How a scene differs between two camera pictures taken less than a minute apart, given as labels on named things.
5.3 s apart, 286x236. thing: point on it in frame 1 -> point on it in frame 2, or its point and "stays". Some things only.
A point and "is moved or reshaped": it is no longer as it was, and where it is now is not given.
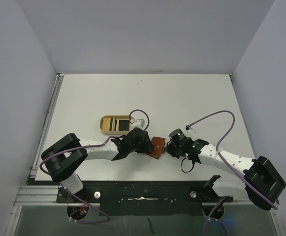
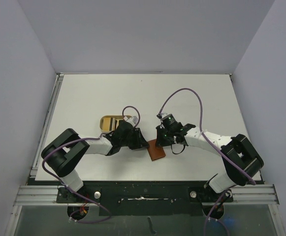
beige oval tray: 115,125 stays
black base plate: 143,198 stays
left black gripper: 147,145 -> 140,142
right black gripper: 170,148 -> 163,138
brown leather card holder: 158,143 is moved or reshaped
